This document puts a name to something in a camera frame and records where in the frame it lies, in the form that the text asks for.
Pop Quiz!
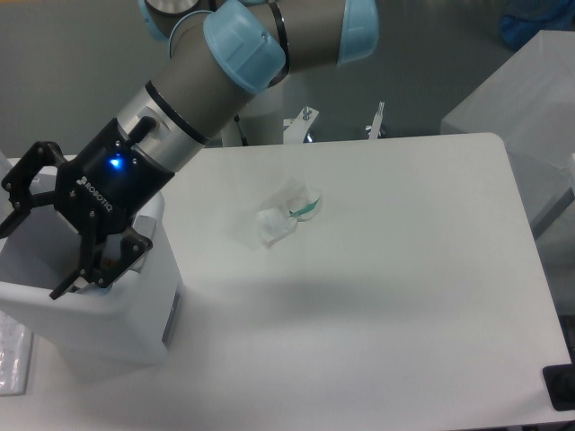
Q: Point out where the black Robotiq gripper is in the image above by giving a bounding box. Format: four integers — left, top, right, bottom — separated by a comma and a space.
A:
1, 116, 174, 300

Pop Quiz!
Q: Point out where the white plastic wrapper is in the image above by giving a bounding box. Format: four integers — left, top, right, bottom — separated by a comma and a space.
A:
255, 178, 323, 247

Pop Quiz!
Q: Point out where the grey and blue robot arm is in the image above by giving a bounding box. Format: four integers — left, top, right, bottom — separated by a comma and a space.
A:
1, 1, 379, 299

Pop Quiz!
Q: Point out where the white open trash can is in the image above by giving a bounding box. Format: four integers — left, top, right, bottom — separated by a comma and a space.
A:
0, 151, 186, 365

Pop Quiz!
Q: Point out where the clear plastic sheet on left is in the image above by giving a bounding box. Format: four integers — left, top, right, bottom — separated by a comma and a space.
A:
1, 312, 33, 397

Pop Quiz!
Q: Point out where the white covered side table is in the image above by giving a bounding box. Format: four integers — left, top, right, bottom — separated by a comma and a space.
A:
440, 31, 574, 233

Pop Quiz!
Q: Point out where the blue object in corner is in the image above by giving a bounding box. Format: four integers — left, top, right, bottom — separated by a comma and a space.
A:
498, 0, 574, 51

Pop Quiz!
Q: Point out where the black device at table edge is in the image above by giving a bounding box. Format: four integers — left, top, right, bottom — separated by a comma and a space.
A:
543, 364, 574, 411

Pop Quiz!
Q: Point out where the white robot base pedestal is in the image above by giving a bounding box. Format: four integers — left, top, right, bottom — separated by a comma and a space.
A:
221, 82, 285, 147

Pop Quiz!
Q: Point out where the white metal base frame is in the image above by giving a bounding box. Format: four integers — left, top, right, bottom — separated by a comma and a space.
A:
283, 101, 386, 144

